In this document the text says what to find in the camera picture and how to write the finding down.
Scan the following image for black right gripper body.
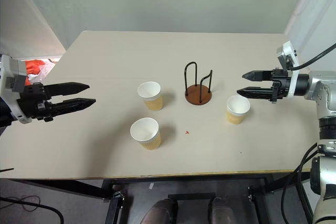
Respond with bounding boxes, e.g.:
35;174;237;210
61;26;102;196
269;68;292;104

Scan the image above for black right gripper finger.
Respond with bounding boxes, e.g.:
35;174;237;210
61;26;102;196
236;87;275;102
241;70;274;83

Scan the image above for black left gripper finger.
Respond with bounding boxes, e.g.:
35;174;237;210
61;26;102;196
45;81;91;97
49;98;97;116

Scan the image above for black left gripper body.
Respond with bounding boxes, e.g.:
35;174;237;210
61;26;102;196
16;82;55;123

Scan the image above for brown ribbed paper cup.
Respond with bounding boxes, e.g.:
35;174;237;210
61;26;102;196
226;95;251;125
137;81;164;111
130;117;162;151

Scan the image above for orange and white bag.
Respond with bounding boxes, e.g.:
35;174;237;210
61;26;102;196
24;58;57;83

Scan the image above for dark rounded shape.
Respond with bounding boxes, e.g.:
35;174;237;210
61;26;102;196
143;197;180;224
208;197;238;224

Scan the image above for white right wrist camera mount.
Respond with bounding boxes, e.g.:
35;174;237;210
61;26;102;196
276;40;300;100

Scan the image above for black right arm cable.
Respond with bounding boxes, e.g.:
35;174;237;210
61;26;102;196
287;42;336;72

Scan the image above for wire cup holder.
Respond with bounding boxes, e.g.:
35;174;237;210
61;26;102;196
183;61;213;106

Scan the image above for black right body cable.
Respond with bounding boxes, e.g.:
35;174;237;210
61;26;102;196
280;142;319;224

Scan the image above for black floor cable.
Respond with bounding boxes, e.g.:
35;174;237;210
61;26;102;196
0;195;65;224

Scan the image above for black metal table frame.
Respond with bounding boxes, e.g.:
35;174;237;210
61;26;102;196
7;170;313;224

